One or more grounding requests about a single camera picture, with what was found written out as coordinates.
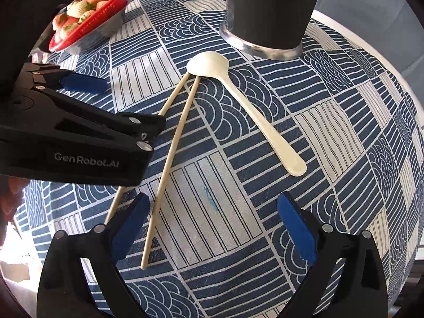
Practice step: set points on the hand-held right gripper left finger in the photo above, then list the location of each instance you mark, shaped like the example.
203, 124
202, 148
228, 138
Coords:
131, 222

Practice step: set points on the red fruit basket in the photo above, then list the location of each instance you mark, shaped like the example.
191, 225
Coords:
87, 23

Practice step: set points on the person's left hand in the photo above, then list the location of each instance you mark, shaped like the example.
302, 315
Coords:
11, 193

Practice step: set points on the black cylindrical utensil holder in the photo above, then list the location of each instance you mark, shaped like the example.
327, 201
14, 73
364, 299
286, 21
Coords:
271, 10

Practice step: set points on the pile of strawberries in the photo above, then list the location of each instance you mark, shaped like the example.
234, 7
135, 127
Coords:
79, 8

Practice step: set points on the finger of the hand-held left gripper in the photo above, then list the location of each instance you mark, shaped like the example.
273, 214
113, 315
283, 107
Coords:
84, 83
150, 126

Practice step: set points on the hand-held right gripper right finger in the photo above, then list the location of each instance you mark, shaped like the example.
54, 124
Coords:
296, 228

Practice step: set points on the blue patterned tablecloth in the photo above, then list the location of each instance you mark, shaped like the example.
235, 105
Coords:
265, 212

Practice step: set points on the wooden chopstick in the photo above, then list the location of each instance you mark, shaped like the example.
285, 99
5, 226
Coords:
174, 94
172, 159

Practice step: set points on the grey-blue wall cloth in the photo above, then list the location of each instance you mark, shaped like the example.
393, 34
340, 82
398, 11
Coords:
364, 0

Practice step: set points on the plain white spoon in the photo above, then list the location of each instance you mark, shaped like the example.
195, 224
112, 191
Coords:
258, 112

